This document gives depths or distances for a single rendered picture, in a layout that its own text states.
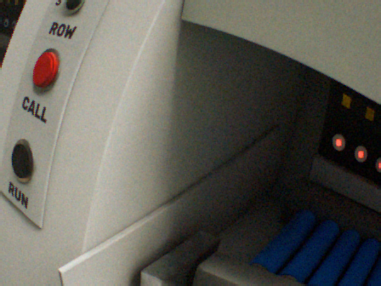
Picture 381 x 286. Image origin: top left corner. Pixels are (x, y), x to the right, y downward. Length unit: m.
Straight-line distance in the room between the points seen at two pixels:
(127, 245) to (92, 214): 0.03
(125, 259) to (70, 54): 0.09
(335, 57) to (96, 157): 0.10
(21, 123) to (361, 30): 0.16
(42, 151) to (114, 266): 0.06
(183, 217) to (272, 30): 0.12
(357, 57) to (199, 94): 0.10
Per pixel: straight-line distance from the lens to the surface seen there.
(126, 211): 0.23
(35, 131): 0.23
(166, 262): 0.25
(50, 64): 0.22
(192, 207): 0.27
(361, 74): 0.18
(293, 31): 0.18
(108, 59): 0.20
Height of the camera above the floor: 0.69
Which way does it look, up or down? 10 degrees down
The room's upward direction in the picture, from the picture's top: 19 degrees clockwise
